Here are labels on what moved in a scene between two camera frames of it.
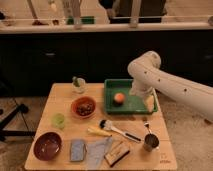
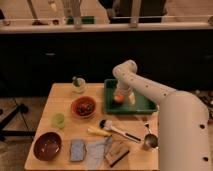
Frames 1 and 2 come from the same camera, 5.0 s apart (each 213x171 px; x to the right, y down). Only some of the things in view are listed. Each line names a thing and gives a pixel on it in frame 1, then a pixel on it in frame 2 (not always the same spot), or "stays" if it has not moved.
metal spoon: x=147 y=125 stays
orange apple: x=119 y=98 stays
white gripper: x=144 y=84 → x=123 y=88
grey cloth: x=96 y=151 stays
